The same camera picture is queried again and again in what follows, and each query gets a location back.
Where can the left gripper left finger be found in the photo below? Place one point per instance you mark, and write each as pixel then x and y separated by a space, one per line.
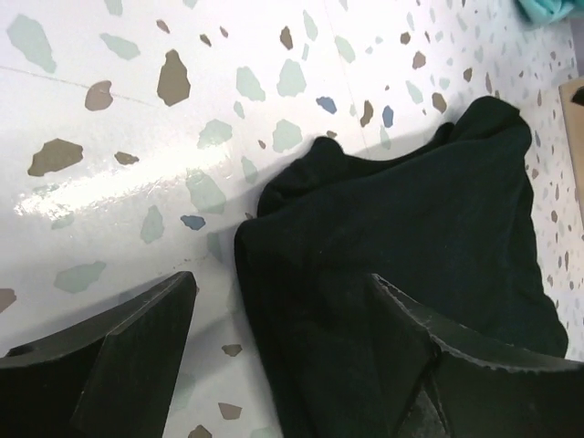
pixel 112 375

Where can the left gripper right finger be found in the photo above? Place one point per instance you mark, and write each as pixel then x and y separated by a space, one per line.
pixel 441 379

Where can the black t shirt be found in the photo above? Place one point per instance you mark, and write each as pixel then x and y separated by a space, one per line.
pixel 449 224

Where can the wooden compartment tray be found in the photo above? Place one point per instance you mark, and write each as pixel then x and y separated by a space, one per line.
pixel 573 117

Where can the teal folded t shirt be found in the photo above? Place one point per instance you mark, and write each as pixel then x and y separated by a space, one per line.
pixel 544 12

